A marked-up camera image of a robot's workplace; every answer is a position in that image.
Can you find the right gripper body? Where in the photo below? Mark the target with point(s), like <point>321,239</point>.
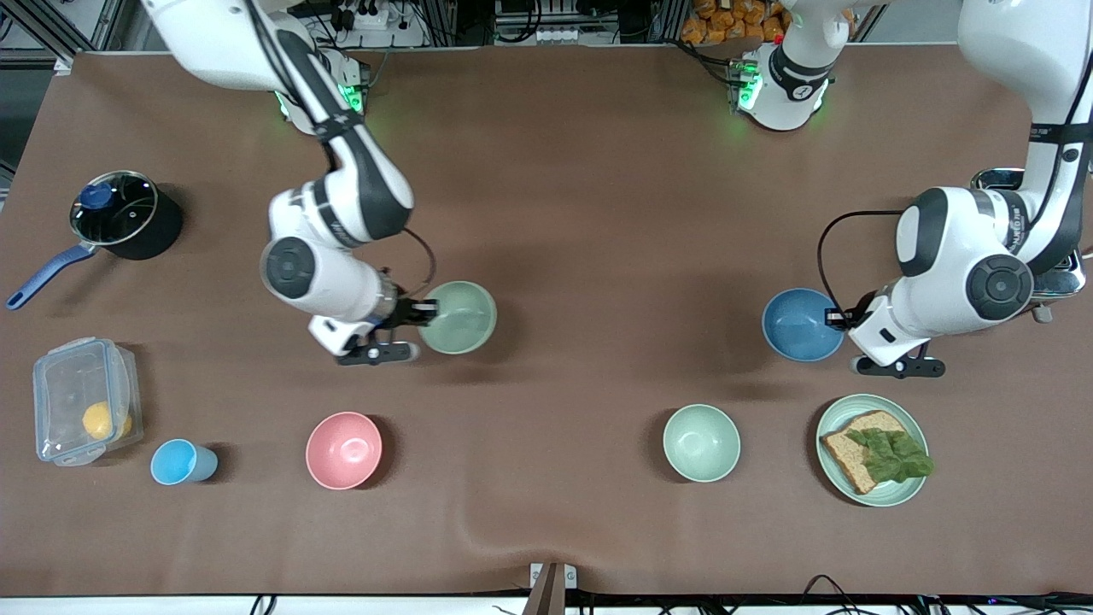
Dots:
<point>403,313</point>

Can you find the pale green bowl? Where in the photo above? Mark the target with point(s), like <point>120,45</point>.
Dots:
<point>702,442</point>
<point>461,318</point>

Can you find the blue bowl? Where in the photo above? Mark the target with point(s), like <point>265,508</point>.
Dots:
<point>798,326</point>

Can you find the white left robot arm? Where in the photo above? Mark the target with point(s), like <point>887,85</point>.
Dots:
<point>956,256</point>

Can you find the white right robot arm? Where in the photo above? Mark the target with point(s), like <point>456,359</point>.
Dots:
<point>341,222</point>

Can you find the pink bowl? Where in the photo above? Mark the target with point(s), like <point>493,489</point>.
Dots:
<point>343,450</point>

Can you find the green lettuce leaf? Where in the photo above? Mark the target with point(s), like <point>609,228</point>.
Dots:
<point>892,457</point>

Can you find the brown bread slice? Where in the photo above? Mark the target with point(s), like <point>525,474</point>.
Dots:
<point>854,461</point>

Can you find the brown table cover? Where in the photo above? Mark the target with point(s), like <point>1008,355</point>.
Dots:
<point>546,213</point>

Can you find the green plate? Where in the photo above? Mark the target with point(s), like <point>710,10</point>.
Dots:
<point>905,491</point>

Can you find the beige metal toaster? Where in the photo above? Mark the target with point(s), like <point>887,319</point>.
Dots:
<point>1063,286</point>

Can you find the blue plastic cup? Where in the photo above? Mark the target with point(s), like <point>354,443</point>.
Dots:
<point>175,462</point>

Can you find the glass lid blue knob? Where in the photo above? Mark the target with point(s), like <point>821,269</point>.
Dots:
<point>124,213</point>

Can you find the yellow fruit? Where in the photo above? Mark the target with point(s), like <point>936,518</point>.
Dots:
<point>101,420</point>

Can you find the clear plastic lidded container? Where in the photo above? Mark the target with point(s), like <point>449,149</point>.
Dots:
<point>73,389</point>

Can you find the white power strip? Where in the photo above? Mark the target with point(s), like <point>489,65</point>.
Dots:
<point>371,19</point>

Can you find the bag of orange buns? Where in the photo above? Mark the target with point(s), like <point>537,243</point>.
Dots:
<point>734,19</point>

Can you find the metal table edge bracket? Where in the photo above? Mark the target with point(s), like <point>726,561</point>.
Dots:
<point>552,585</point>

